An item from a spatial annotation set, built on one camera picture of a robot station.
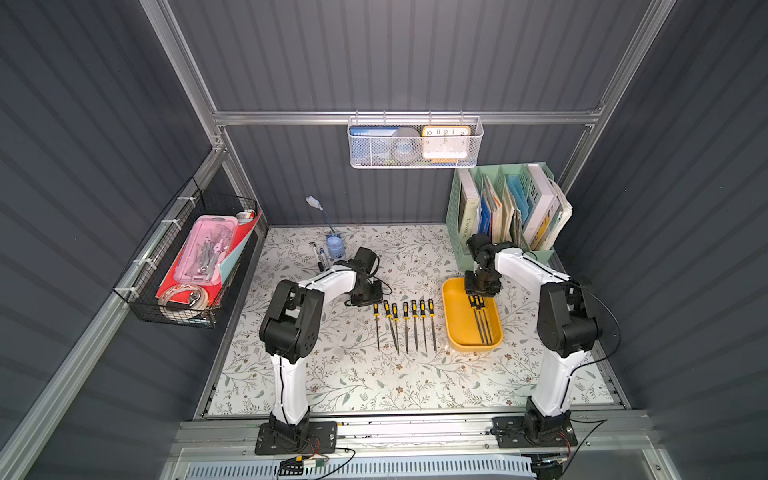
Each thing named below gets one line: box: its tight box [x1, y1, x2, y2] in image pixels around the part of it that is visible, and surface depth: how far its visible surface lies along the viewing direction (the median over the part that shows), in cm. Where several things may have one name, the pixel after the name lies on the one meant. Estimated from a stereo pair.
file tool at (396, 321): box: [392, 303, 400, 355], surface depth 98 cm
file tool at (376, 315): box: [373, 303, 381, 351], surface depth 98 cm
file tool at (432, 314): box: [428, 299, 437, 352], surface depth 98 cm
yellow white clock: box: [422, 125, 472, 159], surface depth 90 cm
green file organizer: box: [446, 162, 555, 271], surface depth 101 cm
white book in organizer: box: [524, 163, 564, 251], surface depth 101 cm
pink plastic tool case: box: [174, 215, 239, 286], surface depth 74 cm
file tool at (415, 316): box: [411, 300, 419, 352], surface depth 98 cm
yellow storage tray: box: [442, 277, 503, 353], surface depth 95 cm
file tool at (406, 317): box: [402, 301, 411, 354], surface depth 98 cm
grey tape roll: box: [391, 128, 422, 163], surface depth 90 cm
